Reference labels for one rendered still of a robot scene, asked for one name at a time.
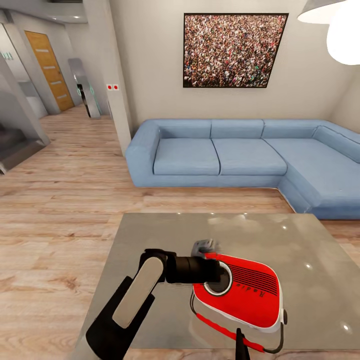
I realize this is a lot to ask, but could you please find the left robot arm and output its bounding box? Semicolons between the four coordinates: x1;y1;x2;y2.
65;238;227;360

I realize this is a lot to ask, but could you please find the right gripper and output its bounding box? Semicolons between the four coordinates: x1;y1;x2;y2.
235;328;251;360

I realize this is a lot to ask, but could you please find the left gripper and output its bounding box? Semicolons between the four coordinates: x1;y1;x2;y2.
184;256;227;284

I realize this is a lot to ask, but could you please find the radio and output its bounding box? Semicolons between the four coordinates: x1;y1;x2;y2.
190;252;288;354

